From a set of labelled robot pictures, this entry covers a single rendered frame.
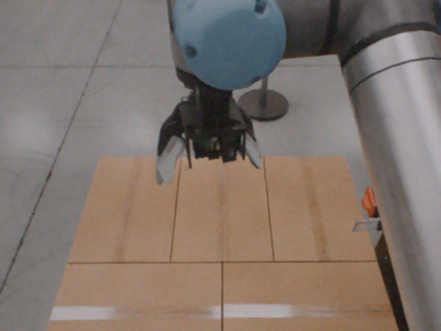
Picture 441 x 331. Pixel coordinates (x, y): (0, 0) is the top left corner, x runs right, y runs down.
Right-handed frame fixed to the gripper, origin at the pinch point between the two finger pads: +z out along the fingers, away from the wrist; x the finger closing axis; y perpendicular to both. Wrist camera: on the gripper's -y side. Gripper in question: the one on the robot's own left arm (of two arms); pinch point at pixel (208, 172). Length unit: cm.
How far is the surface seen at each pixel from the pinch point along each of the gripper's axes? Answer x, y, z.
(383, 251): 77, -36, 100
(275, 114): 84, -189, 145
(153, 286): -16, -37, 93
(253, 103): 71, -206, 145
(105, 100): -41, -241, 148
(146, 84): -7, -256, 148
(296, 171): 55, -82, 93
